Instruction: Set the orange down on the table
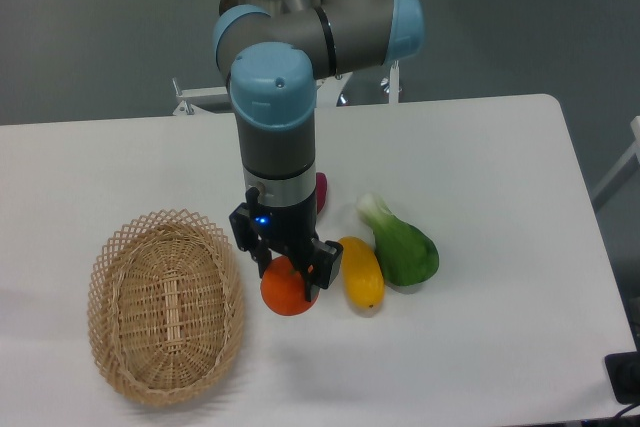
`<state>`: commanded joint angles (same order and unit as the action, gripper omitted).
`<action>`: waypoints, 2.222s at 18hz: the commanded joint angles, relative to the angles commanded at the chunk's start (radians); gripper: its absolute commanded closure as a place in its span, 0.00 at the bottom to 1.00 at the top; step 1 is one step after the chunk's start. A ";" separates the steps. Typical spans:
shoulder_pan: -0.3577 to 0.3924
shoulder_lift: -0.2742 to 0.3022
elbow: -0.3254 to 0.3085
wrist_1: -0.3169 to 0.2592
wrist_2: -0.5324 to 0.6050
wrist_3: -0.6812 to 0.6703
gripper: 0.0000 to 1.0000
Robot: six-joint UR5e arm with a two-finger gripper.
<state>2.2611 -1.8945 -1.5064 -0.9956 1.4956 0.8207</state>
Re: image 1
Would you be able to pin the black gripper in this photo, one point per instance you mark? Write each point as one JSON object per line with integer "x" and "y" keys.
{"x": 264, "y": 231}

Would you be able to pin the orange fruit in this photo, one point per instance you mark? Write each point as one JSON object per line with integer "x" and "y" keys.
{"x": 282, "y": 288}

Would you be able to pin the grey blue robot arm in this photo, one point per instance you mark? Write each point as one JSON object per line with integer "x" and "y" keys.
{"x": 271, "y": 54}

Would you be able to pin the yellow mango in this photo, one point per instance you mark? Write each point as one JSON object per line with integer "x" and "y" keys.
{"x": 362, "y": 276}

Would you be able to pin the dark red fruit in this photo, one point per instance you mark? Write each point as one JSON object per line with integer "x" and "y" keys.
{"x": 321, "y": 191}

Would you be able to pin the green bok choy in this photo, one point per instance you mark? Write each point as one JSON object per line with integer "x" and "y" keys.
{"x": 406, "y": 255}

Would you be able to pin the woven wicker basket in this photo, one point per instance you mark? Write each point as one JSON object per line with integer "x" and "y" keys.
{"x": 165, "y": 308}

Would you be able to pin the black device at table edge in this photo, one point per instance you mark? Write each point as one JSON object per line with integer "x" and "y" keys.
{"x": 623, "y": 373}

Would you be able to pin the white chair frame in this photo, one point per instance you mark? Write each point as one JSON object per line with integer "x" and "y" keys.
{"x": 621, "y": 171}

